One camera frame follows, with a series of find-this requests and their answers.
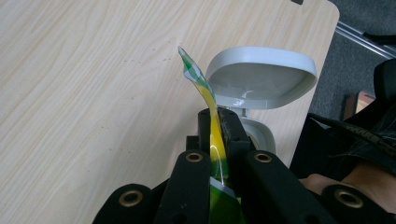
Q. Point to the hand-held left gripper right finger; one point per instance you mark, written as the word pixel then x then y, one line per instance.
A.
pixel 233 137

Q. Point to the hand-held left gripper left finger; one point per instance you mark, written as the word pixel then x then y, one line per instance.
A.
pixel 204 130

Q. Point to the yellow green spouted refill pouch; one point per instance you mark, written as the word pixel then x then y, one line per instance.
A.
pixel 216 137

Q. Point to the brown object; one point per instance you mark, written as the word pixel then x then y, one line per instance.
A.
pixel 358 104

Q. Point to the aluminium floor rail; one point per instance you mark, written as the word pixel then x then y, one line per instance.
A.
pixel 358 34

